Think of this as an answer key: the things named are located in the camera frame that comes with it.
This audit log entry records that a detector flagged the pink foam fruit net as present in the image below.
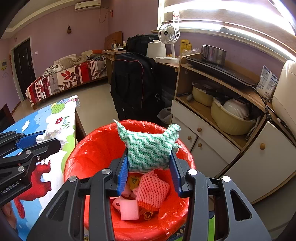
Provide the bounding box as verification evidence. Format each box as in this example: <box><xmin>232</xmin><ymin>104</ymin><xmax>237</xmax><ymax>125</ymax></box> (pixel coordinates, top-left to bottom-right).
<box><xmin>136</xmin><ymin>171</ymin><xmax>170</xmax><ymax>212</ymax></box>

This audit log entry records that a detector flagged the green zigzag cloth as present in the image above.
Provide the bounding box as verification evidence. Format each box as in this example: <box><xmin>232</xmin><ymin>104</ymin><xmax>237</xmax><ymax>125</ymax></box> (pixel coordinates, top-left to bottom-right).
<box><xmin>114</xmin><ymin>120</ymin><xmax>181</xmax><ymax>173</ymax></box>

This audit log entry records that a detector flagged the yellow wrapper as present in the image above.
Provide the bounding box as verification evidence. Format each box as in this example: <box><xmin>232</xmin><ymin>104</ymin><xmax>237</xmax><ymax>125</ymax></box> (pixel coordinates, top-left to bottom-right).
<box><xmin>127</xmin><ymin>173</ymin><xmax>142</xmax><ymax>190</ymax></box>

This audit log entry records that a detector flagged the white foam block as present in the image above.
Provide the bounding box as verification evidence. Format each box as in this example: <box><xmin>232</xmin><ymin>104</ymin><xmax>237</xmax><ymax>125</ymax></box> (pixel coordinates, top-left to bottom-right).
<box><xmin>120</xmin><ymin>199</ymin><xmax>139</xmax><ymax>221</ymax></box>

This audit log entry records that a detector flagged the red lined trash bin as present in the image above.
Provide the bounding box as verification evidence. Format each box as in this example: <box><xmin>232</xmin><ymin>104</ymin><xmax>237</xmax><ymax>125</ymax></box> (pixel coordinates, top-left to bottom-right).
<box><xmin>63</xmin><ymin>119</ymin><xmax>197</xmax><ymax>241</ymax></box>

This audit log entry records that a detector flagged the white crumpled tissue pile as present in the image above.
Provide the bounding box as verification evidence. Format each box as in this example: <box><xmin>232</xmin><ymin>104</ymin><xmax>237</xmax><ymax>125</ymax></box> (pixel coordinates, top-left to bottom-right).
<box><xmin>36</xmin><ymin>130</ymin><xmax>66</xmax><ymax>149</ymax></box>

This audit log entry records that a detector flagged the colourful cartoon tablecloth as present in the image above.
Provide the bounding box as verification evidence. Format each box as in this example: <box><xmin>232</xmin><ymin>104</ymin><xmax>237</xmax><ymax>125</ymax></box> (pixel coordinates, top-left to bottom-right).
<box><xmin>1</xmin><ymin>95</ymin><xmax>79</xmax><ymax>240</ymax></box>

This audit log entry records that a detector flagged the wooden white kitchen cabinet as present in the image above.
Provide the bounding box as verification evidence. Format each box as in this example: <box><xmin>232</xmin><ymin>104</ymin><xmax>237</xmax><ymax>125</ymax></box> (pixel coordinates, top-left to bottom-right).
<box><xmin>171</xmin><ymin>54</ymin><xmax>295</xmax><ymax>203</ymax></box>

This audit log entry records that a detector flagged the large yellow basin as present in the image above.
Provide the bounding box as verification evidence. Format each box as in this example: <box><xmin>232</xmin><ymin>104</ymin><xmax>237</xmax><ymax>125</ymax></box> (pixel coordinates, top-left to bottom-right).
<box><xmin>211</xmin><ymin>98</ymin><xmax>256</xmax><ymax>136</ymax></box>

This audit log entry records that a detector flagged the dark door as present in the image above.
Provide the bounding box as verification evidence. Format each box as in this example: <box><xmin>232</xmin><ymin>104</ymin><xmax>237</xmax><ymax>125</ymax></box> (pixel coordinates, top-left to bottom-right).
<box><xmin>13</xmin><ymin>38</ymin><xmax>36</xmax><ymax>99</ymax></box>

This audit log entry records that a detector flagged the small yellow basin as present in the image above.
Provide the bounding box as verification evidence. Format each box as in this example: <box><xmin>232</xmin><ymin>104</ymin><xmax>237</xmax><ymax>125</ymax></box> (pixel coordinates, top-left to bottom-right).
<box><xmin>192</xmin><ymin>82</ymin><xmax>215</xmax><ymax>107</ymax></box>

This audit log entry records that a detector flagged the white bowl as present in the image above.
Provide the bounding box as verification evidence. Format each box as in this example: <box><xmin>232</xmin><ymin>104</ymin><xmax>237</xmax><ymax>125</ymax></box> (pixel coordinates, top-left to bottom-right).
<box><xmin>223</xmin><ymin>98</ymin><xmax>249</xmax><ymax>118</ymax></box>

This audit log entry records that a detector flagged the bed with floral sheet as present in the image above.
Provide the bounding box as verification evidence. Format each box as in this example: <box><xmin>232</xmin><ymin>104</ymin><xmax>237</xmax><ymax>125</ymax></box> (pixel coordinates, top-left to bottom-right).
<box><xmin>25</xmin><ymin>50</ymin><xmax>107</xmax><ymax>107</ymax></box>

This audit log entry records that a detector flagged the black suitcase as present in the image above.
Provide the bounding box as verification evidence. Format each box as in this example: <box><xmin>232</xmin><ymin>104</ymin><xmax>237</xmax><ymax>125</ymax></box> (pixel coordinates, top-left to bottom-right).
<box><xmin>110</xmin><ymin>52</ymin><xmax>165</xmax><ymax>126</ymax></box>

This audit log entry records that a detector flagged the black induction cooker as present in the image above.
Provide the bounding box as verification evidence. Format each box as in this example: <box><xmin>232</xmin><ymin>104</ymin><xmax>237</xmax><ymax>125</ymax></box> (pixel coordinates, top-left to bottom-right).
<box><xmin>186</xmin><ymin>57</ymin><xmax>256</xmax><ymax>88</ymax></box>

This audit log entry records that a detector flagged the white rice cooker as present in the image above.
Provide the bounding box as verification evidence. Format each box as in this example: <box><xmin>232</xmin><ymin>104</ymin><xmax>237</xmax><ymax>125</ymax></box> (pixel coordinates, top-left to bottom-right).
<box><xmin>273</xmin><ymin>60</ymin><xmax>296</xmax><ymax>136</ymax></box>

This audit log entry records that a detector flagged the white plastic packet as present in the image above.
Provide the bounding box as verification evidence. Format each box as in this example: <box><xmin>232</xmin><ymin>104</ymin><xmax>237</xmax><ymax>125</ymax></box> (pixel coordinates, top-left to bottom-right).
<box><xmin>256</xmin><ymin>66</ymin><xmax>278</xmax><ymax>99</ymax></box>

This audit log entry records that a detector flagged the steel pot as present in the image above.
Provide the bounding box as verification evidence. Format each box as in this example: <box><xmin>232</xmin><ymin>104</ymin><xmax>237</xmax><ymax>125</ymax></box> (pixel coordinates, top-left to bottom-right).
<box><xmin>201</xmin><ymin>45</ymin><xmax>227</xmax><ymax>66</ymax></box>

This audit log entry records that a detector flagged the wooden desk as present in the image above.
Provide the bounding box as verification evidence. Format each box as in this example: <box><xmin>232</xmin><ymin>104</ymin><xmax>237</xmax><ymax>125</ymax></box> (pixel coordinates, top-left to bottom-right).
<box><xmin>101</xmin><ymin>49</ymin><xmax>180</xmax><ymax>85</ymax></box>

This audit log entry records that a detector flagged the black bag on desk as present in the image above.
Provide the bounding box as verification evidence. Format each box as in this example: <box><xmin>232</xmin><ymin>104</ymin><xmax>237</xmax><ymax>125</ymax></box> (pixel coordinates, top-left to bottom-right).
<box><xmin>126</xmin><ymin>34</ymin><xmax>159</xmax><ymax>56</ymax></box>

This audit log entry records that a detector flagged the white desk fan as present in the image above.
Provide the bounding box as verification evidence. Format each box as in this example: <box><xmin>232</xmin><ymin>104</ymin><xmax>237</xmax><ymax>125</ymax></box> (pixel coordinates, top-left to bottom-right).
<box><xmin>156</xmin><ymin>23</ymin><xmax>180</xmax><ymax>64</ymax></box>

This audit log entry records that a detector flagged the white air conditioner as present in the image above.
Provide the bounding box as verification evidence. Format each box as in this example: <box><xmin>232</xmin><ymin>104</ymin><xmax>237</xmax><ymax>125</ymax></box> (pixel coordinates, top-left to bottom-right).
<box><xmin>75</xmin><ymin>0</ymin><xmax>101</xmax><ymax>11</ymax></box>

